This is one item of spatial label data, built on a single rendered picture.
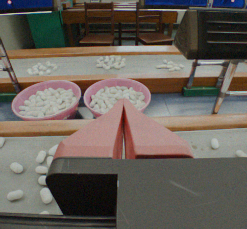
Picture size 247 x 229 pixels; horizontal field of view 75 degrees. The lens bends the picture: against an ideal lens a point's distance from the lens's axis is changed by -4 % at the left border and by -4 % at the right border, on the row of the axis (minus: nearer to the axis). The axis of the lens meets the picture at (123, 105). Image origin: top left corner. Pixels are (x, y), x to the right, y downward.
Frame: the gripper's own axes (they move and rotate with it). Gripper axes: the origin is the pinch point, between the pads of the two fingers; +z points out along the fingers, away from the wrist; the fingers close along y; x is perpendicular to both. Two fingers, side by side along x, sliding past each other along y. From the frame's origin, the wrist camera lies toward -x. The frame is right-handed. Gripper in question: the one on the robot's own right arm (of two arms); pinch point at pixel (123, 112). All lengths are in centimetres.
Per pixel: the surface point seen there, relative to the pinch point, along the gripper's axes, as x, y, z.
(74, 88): 30, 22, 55
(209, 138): 31.8, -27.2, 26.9
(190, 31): -2.1, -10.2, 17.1
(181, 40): 0.1, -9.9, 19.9
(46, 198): 30.4, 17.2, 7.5
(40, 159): 30.4, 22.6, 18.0
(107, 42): 54, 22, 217
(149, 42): 55, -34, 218
